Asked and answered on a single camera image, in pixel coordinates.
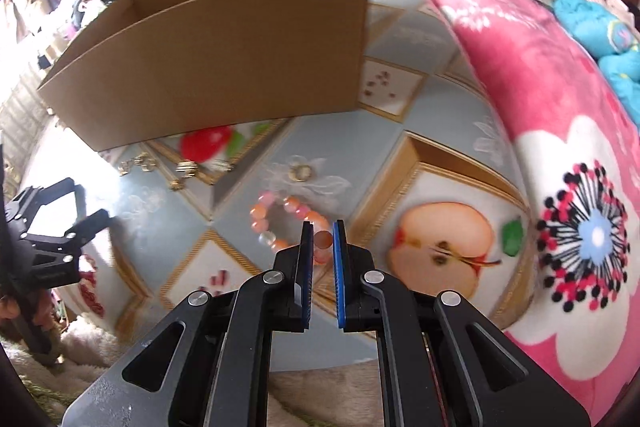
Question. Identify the brown cardboard box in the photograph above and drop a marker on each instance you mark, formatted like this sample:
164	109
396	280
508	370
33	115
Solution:
144	69

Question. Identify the gold earring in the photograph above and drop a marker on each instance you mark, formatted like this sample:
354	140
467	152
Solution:
185	170

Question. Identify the left hand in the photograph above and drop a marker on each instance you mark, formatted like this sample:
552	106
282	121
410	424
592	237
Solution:
43	316

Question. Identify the blue child jacket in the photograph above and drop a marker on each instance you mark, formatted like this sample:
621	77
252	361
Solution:
609	31

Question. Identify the fruit pattern bed sheet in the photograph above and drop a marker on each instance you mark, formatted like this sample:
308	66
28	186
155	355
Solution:
421	173

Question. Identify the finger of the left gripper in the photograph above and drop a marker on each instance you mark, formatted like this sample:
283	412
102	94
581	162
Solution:
25	205
82	229

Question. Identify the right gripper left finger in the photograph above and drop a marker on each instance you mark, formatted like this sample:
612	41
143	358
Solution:
207	362

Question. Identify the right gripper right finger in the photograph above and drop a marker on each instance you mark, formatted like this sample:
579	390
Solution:
441	361

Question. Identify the pink floral blanket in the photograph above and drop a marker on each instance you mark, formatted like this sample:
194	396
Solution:
579	155

